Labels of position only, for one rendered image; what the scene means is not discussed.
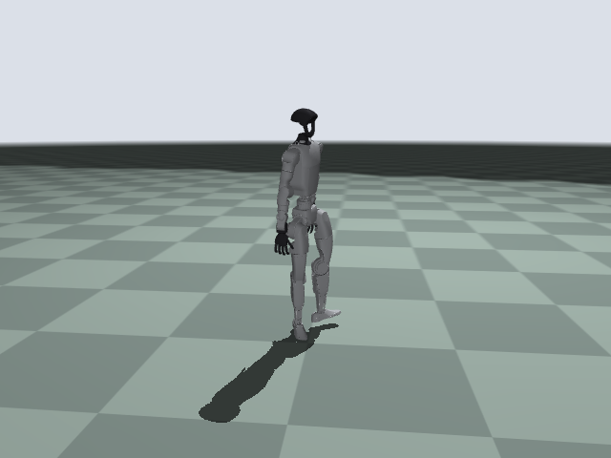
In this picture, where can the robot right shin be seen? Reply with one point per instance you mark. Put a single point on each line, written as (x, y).
(298, 298)

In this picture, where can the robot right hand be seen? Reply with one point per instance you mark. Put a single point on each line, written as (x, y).
(282, 240)

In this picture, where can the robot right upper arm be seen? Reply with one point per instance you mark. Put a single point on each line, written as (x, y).
(290, 159)

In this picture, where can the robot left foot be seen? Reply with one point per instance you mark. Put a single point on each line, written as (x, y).
(316, 317)

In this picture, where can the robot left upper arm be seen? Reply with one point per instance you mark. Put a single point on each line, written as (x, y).
(321, 148)

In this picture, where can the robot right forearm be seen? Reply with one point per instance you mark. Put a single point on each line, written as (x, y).
(283, 203)

